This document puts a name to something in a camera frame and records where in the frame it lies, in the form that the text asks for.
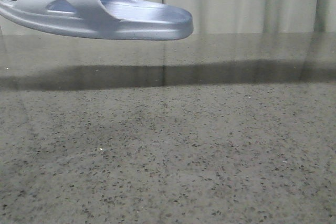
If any light blue slipper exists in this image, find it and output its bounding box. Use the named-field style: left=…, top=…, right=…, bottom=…
left=1, top=0, right=193, bottom=40

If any beige background curtain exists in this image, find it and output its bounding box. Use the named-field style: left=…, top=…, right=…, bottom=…
left=1, top=0, right=335, bottom=34

